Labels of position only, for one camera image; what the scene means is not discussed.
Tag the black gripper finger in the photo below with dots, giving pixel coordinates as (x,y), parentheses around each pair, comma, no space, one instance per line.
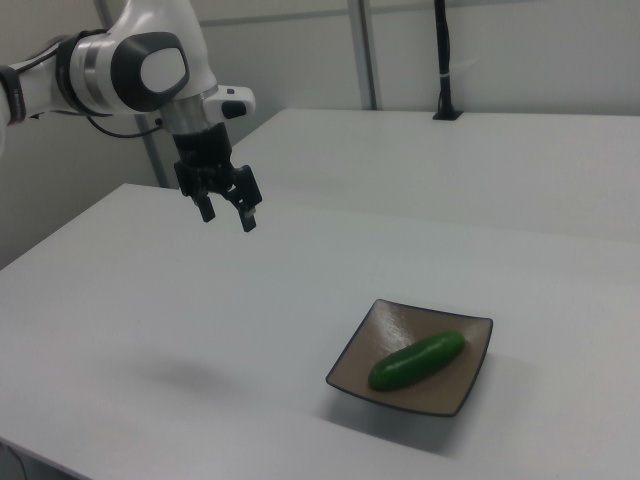
(249,192)
(205,209)

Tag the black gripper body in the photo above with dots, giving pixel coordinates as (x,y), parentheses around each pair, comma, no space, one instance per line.
(204,149)

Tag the green cucumber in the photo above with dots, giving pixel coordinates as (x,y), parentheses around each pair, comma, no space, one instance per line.
(417,361)

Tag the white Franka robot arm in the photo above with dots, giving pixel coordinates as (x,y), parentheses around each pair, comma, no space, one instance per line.
(100,60)

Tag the square brown ceramic plate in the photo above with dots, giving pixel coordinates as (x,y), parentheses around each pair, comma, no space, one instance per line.
(360,382)

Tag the grey metal frame post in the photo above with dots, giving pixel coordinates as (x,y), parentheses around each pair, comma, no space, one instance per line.
(364,55)
(156,160)

